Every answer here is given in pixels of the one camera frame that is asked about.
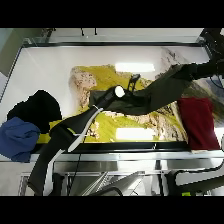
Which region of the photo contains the dark red T-shirt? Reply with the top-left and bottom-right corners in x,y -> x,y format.
176,96 -> 221,151

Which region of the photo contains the blue garment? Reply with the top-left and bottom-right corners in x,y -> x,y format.
0,116 -> 42,164

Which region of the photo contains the black cable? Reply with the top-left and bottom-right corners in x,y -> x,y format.
67,133 -> 84,197

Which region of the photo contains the black garment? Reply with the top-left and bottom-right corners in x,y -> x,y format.
6,89 -> 63,135

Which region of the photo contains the silver frame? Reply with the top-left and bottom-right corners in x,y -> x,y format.
0,149 -> 224,197

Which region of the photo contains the yellow garment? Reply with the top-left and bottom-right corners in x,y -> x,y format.
35,119 -> 65,145

